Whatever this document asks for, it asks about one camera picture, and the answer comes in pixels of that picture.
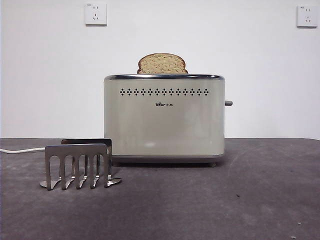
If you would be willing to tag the brown-crusted bread slice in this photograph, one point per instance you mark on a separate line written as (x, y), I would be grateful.
(162, 63)

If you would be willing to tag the grey toaster lever knob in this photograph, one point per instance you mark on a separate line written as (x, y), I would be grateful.
(229, 103)

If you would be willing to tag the cream toaster with chrome trim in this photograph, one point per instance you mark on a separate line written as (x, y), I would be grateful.
(165, 125)

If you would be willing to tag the stainless steel toast rack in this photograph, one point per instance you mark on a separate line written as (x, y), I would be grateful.
(75, 150)

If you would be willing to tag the white wall socket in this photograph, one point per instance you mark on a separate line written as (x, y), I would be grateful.
(95, 14)
(307, 17)

